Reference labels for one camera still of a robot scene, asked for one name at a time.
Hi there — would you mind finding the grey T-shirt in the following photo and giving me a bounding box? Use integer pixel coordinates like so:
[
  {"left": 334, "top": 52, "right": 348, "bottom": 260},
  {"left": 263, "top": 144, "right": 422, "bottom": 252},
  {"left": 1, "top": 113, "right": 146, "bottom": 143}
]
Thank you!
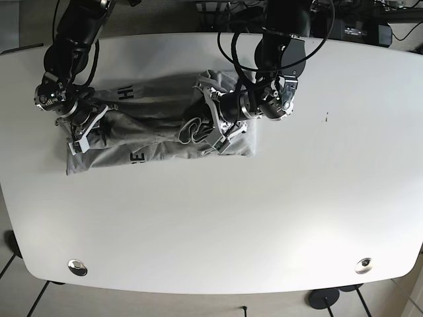
[{"left": 66, "top": 70, "right": 238, "bottom": 175}]

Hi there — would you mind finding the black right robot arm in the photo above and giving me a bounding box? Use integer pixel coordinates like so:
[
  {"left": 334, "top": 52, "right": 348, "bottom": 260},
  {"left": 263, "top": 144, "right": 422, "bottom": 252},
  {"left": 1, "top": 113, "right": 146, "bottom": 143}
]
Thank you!
[{"left": 34, "top": 1, "right": 116, "bottom": 155}]

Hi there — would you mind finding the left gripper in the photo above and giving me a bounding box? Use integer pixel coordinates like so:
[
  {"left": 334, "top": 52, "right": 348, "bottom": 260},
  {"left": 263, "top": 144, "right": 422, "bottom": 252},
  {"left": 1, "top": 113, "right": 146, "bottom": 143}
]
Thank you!
[{"left": 193, "top": 82, "right": 248, "bottom": 155}]

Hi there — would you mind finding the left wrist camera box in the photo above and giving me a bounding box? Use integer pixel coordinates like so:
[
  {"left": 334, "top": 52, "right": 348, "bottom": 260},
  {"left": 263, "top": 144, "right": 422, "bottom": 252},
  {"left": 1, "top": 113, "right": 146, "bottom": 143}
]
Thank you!
[{"left": 206, "top": 131, "right": 231, "bottom": 154}]

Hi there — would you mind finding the right table grommet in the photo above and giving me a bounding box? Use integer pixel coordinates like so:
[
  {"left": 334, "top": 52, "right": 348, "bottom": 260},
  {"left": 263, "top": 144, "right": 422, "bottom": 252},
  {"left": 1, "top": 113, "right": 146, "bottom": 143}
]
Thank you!
[{"left": 354, "top": 258, "right": 373, "bottom": 275}]

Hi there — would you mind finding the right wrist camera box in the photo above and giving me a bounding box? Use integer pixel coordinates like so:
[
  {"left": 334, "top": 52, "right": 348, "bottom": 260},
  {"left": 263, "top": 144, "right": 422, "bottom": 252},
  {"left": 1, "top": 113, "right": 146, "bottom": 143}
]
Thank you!
[{"left": 68, "top": 138, "right": 90, "bottom": 156}]

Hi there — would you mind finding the black round stand base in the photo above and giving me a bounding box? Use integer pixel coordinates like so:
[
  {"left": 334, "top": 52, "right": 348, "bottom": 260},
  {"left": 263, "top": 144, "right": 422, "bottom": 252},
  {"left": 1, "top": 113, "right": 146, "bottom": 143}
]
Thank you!
[{"left": 307, "top": 288, "right": 340, "bottom": 310}]

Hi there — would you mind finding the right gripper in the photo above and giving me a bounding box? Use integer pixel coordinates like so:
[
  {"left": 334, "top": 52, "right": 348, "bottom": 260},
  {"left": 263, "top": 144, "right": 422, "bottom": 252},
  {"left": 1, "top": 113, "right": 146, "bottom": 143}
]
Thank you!
[{"left": 55, "top": 104, "right": 118, "bottom": 145}]

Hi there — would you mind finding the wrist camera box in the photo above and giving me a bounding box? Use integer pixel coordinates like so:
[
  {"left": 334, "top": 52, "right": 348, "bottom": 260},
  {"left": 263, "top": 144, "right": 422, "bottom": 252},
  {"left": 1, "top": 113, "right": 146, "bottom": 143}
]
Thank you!
[
  {"left": 206, "top": 131, "right": 231, "bottom": 154},
  {"left": 68, "top": 138, "right": 90, "bottom": 156}
]

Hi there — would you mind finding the table grommet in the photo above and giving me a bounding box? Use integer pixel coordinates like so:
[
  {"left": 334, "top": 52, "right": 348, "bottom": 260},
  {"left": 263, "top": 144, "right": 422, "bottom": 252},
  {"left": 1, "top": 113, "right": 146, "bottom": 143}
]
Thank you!
[
  {"left": 354, "top": 258, "right": 373, "bottom": 275},
  {"left": 67, "top": 259, "right": 88, "bottom": 277}
]

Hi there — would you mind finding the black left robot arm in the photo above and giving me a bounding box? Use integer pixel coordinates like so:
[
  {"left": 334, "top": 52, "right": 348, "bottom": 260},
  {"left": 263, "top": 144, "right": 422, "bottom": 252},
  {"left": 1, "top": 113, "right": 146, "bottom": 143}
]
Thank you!
[{"left": 178, "top": 1, "right": 329, "bottom": 153}]

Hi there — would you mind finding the left table grommet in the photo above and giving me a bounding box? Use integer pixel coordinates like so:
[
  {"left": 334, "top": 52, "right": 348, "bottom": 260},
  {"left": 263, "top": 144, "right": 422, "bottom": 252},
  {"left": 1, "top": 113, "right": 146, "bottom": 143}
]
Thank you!
[{"left": 67, "top": 259, "right": 88, "bottom": 277}]

